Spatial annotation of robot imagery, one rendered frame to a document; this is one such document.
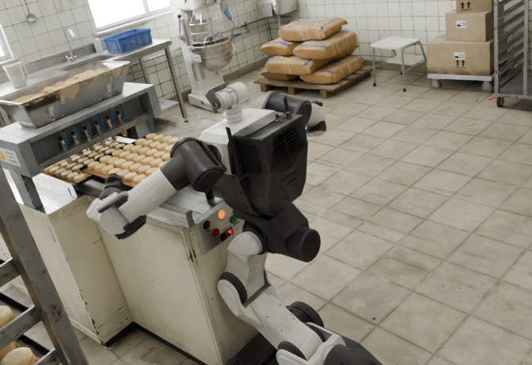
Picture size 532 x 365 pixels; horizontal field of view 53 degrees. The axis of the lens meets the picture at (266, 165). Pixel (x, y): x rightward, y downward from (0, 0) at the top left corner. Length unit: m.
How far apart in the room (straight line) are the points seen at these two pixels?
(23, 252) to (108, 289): 1.93
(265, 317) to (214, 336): 0.27
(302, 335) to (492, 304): 1.01
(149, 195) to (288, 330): 0.86
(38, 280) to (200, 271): 1.30
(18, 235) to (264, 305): 1.46
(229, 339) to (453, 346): 0.97
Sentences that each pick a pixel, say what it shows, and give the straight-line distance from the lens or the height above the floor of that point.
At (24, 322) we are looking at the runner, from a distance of 0.93.
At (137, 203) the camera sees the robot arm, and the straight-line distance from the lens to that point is 1.59.
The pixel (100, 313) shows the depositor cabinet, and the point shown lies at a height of 0.25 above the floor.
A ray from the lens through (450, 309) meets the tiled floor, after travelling 2.74.
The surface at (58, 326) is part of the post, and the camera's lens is 0.93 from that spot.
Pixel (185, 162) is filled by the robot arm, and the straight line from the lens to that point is 1.58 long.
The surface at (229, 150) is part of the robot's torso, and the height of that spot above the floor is 1.20.
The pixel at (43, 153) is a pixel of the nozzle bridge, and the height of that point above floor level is 1.07.
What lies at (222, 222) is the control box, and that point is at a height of 0.78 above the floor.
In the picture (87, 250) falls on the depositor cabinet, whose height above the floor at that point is 0.58.
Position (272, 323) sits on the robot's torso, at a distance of 2.15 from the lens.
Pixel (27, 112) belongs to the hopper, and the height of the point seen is 1.27.
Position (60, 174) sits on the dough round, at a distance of 2.68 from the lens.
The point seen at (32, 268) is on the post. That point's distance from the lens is 0.87.
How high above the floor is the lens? 1.81
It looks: 25 degrees down
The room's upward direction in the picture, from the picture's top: 12 degrees counter-clockwise
